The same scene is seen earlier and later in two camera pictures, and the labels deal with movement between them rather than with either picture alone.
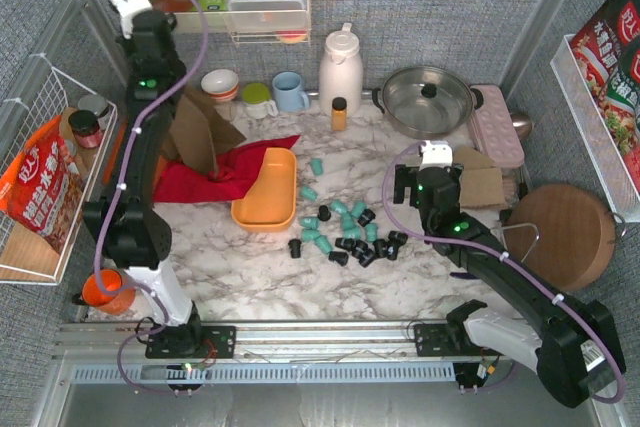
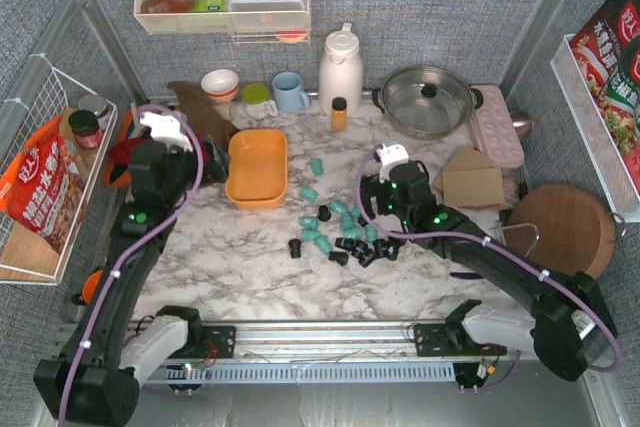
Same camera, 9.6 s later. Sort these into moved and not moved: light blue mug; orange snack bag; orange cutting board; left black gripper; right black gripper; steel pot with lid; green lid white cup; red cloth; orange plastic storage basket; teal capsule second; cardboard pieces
Moved: left black gripper; red cloth; right black gripper; orange plastic storage basket
Not moved: cardboard pieces; steel pot with lid; teal capsule second; light blue mug; orange cutting board; orange snack bag; green lid white cup
